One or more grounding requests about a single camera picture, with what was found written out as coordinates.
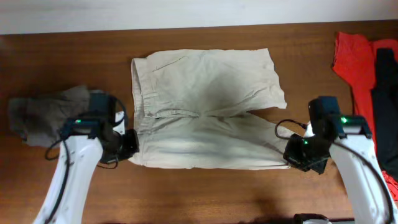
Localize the beige cargo shorts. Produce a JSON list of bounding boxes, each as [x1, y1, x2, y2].
[[131, 49, 289, 170]]

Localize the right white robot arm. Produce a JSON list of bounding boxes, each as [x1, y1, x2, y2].
[[284, 114, 397, 223]]

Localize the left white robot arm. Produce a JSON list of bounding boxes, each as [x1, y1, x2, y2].
[[34, 111, 139, 223]]

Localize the grey crumpled garment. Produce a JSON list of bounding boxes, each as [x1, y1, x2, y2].
[[7, 86, 90, 147]]

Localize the black garment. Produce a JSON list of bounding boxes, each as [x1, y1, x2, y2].
[[371, 49, 397, 180]]

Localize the red garment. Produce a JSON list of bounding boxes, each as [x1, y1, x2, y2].
[[331, 31, 398, 202]]

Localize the right black cable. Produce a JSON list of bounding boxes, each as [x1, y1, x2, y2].
[[274, 118, 396, 224]]

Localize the black cable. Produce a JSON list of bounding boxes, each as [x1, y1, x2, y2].
[[274, 118, 396, 224], [43, 96, 129, 224]]

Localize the left black cable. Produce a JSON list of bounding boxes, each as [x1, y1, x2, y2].
[[43, 96, 129, 224]]

